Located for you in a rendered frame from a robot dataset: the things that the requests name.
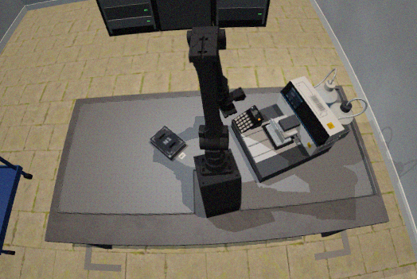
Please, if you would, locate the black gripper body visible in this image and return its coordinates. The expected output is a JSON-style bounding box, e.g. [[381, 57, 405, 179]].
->
[[219, 103, 237, 118]]

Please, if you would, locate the clear plastic bottle with black cap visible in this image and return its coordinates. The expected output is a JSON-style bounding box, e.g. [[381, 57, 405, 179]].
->
[[330, 101, 353, 129]]

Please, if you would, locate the white multiwell plate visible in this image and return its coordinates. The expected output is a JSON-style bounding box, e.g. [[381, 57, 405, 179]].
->
[[265, 124, 291, 146]]

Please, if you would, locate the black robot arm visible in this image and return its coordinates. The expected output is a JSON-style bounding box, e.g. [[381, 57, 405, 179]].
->
[[187, 26, 246, 176]]

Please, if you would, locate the clear bottle with grey cap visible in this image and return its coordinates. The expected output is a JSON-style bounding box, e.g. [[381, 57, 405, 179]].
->
[[315, 80, 337, 107]]

